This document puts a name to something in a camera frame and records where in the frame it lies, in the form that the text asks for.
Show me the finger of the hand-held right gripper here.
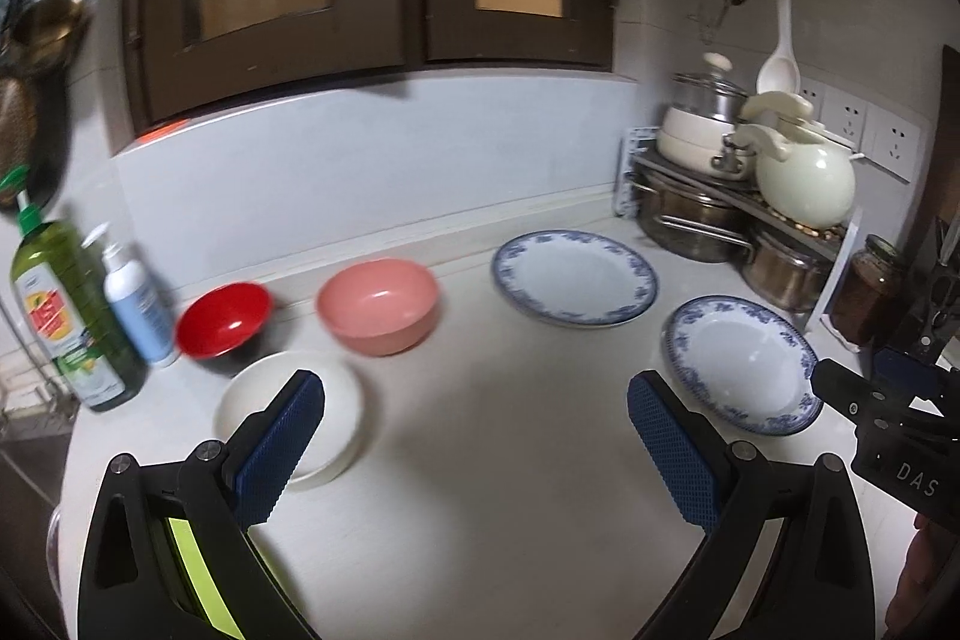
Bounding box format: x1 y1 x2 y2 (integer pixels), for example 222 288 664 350
812 359 884 421
874 347 960 417

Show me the person's right hand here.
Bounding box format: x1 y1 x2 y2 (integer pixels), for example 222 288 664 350
890 512 950 637

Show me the cream cooking pot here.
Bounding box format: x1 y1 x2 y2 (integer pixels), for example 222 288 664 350
658 104 740 167

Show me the red bowl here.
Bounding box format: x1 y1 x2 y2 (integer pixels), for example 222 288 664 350
176 282 272 362

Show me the white ladle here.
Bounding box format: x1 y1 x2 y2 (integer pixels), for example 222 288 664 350
756 0 800 96

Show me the large steel pot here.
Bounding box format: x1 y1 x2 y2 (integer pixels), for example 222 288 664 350
632 167 753 264

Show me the white pump bottle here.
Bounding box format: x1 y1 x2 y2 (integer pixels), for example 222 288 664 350
82 225 181 369

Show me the glass jar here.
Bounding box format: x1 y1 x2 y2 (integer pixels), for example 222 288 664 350
831 233 906 347

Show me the perforated copper pan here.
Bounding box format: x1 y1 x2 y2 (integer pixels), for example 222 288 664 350
0 74 38 191

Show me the green dish soap bottle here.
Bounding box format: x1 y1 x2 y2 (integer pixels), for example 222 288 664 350
2 166 147 413

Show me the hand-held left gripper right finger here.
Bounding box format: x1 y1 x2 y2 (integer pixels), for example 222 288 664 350
627 370 878 640

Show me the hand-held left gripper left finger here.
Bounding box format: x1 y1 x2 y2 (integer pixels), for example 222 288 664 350
77 370 327 640

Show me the pink bowl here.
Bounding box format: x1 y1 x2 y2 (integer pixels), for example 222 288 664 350
316 259 439 357

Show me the white bowl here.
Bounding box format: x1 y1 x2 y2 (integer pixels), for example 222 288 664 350
214 351 367 489

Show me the brass ladle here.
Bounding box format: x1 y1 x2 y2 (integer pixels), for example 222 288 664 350
11 0 89 58

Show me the cream ceramic kettle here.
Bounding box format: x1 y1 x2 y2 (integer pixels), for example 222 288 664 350
731 92 858 231

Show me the white wall socket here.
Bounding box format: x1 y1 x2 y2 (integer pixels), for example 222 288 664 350
861 107 929 185
795 77 827 125
821 89 869 145

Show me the white pot shelf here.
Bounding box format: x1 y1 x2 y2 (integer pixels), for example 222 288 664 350
615 126 865 335

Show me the small steel pot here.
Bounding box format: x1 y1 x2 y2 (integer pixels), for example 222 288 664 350
741 227 835 313

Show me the blue patterned white plate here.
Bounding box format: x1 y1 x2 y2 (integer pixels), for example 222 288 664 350
491 230 659 330
661 295 824 437

